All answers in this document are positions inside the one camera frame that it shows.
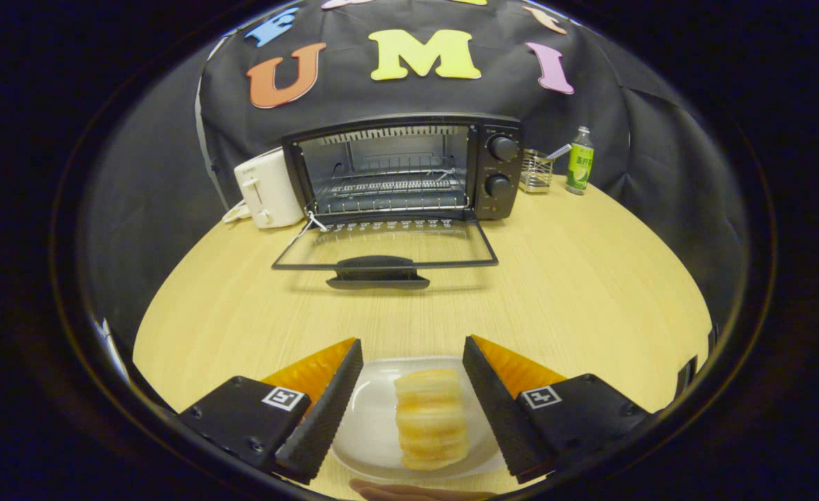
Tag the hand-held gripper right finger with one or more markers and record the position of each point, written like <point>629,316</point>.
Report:
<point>499,410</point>

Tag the striped straw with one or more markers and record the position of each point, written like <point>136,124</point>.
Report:
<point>559,151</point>

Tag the yellow ridged bread roll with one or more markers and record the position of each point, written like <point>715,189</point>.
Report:
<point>430,417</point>

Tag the white plate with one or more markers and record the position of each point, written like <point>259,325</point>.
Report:
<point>371,424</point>

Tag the black toaster oven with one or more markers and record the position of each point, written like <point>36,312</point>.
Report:
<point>482,167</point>

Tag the green drink bottle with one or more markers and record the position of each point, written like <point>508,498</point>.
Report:
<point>579,163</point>

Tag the white toaster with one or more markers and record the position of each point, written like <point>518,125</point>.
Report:
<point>270,188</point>

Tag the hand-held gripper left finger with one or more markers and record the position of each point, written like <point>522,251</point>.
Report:
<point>322,417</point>

